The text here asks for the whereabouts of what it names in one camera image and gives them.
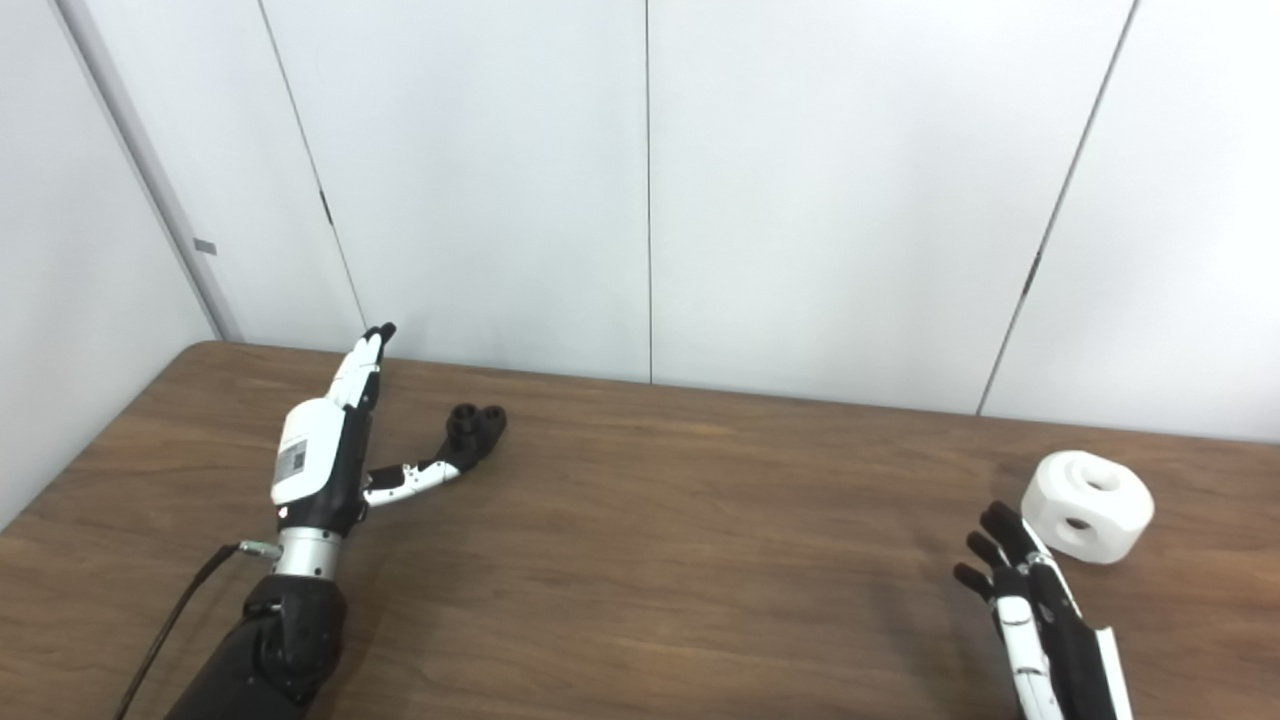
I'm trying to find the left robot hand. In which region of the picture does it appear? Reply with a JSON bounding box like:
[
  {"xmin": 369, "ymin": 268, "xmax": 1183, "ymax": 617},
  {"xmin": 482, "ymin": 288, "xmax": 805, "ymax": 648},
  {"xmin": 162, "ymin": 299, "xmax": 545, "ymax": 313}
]
[{"xmin": 270, "ymin": 322, "xmax": 463, "ymax": 581}]

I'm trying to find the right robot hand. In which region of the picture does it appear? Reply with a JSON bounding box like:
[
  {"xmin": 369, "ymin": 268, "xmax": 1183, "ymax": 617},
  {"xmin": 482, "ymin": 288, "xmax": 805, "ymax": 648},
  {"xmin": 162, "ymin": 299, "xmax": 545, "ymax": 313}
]
[{"xmin": 952, "ymin": 501, "xmax": 1134, "ymax": 720}]

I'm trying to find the black plastic holder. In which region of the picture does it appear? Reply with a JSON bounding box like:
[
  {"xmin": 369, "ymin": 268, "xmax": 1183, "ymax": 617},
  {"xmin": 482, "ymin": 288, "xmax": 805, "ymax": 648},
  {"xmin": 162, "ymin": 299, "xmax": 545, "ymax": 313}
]
[{"xmin": 432, "ymin": 403, "xmax": 508, "ymax": 473}]

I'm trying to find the round white plastic piece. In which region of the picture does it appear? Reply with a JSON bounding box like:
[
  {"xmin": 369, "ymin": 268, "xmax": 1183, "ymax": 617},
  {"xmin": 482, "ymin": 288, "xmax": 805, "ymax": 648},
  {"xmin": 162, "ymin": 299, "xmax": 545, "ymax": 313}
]
[{"xmin": 1021, "ymin": 450, "xmax": 1155, "ymax": 565}]

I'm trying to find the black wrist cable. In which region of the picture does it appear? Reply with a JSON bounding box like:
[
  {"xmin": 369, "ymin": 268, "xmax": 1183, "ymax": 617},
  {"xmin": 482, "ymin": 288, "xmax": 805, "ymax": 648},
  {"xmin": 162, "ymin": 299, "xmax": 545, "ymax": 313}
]
[{"xmin": 112, "ymin": 541, "xmax": 283, "ymax": 720}]

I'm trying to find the grey wall corner post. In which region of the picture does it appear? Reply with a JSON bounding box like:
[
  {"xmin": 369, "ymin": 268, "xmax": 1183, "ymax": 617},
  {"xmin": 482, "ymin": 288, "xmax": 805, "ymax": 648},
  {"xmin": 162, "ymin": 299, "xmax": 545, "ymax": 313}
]
[{"xmin": 52, "ymin": 0, "xmax": 244, "ymax": 342}]

